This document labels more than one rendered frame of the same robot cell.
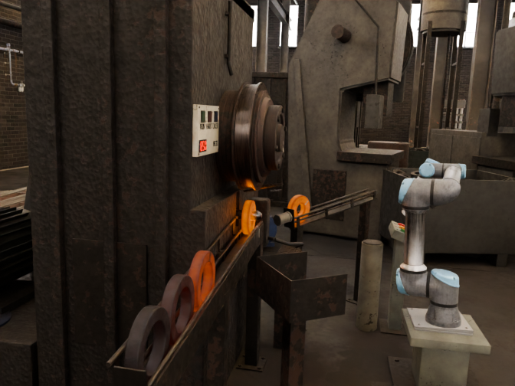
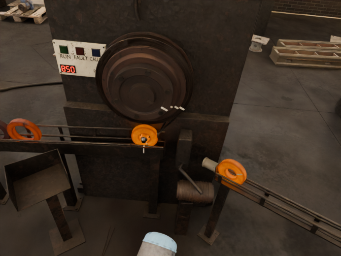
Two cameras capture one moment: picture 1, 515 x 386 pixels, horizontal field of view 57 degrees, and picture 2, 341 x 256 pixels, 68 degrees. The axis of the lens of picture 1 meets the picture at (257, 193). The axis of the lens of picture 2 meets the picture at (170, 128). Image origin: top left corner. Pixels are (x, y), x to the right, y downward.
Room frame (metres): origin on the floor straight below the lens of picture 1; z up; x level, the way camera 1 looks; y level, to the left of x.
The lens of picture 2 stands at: (2.01, -1.05, 1.75)
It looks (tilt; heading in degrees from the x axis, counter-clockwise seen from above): 40 degrees down; 78
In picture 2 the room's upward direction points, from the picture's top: 6 degrees clockwise
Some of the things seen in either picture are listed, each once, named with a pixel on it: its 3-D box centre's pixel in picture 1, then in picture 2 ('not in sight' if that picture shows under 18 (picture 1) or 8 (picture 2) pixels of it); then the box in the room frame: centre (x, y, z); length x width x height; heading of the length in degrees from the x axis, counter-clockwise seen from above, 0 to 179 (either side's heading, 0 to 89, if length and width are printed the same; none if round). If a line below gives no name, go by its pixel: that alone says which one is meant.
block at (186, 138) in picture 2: (257, 221); (183, 148); (2.31, -0.01, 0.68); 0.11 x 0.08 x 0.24; 79
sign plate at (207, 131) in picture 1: (207, 129); (81, 59); (1.77, 0.20, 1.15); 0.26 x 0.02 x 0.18; 169
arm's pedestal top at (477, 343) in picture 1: (441, 329); not in sight; (2.00, -0.86, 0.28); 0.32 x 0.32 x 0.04; 81
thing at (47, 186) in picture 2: (294, 363); (51, 209); (1.52, -0.15, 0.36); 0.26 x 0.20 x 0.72; 24
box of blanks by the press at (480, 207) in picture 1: (443, 211); not in sight; (4.23, -1.71, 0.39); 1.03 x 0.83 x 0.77; 94
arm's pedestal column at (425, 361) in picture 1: (438, 360); not in sight; (2.00, -0.86, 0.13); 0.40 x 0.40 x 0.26; 81
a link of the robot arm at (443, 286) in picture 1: (443, 285); not in sight; (2.01, -0.85, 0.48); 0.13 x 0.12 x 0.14; 65
